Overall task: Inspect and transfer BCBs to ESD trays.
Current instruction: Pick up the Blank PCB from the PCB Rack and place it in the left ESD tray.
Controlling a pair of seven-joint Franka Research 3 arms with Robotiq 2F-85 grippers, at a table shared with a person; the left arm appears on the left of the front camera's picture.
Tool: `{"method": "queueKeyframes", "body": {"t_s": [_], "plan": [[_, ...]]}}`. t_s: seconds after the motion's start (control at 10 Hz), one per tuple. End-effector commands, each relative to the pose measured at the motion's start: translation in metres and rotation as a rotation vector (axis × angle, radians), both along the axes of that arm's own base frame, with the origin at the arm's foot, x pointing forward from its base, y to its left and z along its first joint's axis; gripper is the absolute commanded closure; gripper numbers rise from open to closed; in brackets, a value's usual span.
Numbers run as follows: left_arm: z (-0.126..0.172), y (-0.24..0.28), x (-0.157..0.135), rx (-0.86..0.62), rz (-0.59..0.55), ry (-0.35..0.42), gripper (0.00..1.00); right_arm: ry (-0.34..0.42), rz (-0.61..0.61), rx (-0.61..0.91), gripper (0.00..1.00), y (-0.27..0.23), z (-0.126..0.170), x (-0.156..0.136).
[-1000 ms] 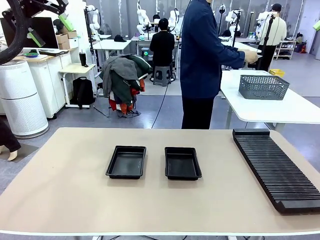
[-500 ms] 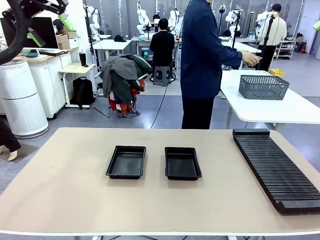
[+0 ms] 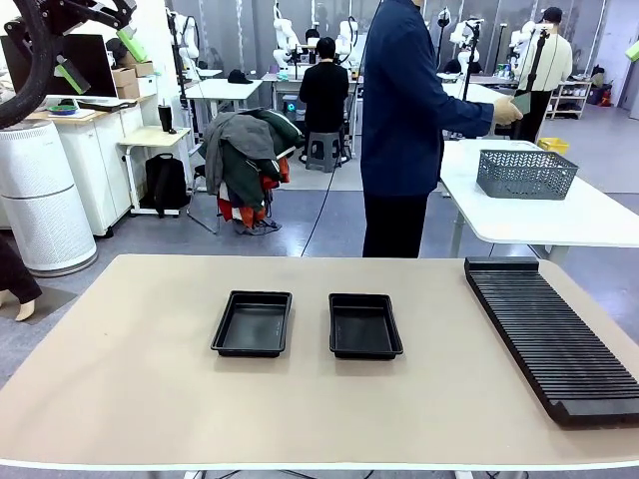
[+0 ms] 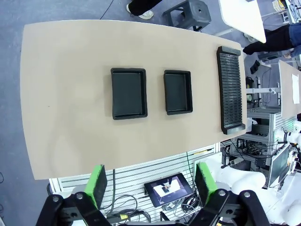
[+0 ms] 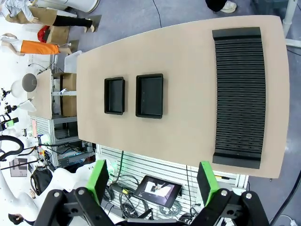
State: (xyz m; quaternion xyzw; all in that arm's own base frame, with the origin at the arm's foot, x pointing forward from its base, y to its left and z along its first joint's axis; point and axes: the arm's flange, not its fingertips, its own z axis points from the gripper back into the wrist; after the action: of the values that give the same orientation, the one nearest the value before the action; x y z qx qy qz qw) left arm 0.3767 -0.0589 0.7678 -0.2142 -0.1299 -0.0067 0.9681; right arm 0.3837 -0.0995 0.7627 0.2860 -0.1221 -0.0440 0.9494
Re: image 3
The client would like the dark laptop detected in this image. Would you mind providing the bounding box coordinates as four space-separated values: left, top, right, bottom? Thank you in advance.
74 97 139 114

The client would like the white desk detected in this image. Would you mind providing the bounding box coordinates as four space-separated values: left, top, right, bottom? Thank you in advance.
184 78 265 134

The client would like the black tripod stand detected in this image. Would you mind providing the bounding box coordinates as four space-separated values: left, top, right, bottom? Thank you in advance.
458 19 484 104
513 27 550 141

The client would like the black floor cable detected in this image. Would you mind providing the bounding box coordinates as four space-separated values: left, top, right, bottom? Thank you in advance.
299 144 350 258

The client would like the person in navy jacket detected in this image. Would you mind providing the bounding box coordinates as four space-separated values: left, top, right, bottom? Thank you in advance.
359 0 500 259

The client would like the person's right hand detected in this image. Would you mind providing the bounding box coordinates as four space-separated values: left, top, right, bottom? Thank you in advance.
493 96 524 127

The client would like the small rolling wooden table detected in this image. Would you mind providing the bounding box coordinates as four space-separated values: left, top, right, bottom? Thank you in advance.
118 126 194 219

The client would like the black slotted board rack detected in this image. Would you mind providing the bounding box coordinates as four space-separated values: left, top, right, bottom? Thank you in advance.
463 255 639 429

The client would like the cardboard box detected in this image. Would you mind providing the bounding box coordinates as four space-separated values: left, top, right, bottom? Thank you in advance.
119 47 155 79
112 67 141 100

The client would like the black computer monitor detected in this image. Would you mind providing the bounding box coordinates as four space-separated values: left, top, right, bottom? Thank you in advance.
0 33 119 99

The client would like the pile of jackets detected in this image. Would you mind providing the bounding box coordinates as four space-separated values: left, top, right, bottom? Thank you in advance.
199 107 306 236

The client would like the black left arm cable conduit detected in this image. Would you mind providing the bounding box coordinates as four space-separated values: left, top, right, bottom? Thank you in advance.
0 0 57 130

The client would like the grey background workbench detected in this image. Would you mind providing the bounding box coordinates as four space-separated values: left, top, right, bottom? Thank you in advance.
262 72 363 156

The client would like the white cabinet wooden top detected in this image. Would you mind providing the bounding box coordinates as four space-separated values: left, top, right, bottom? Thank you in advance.
24 94 151 239

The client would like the person's right forearm navy sleeve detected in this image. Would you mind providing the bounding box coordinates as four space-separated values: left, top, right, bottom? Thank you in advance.
442 97 499 140

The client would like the white side table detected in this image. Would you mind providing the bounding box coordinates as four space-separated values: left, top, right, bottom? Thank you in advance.
437 139 639 266

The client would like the seated person in black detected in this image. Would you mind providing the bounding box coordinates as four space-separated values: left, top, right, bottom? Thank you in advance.
298 37 350 136

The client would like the black ESD tray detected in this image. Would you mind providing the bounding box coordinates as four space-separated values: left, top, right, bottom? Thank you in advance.
328 292 404 360
210 290 294 358

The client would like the grey floor mat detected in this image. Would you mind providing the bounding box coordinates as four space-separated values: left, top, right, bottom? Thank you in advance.
0 286 79 326

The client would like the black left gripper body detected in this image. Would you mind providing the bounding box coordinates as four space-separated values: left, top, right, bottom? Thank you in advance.
3 0 99 51

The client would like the low storage shelf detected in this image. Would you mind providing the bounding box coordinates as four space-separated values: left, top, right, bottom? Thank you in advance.
546 79 595 120

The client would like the black backpack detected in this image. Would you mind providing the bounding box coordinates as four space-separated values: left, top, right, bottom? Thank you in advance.
141 153 191 220

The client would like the person in cream sweater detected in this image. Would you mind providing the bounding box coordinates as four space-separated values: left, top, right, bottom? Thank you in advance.
516 6 574 144

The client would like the dark-clothed leg with pale foot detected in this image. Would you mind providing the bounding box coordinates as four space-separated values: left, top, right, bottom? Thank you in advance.
0 234 44 323

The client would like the grey plastic stool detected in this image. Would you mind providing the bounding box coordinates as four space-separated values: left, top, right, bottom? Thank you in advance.
305 131 344 174

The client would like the grey plastic mesh basket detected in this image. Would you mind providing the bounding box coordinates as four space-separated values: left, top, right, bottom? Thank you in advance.
475 149 579 202

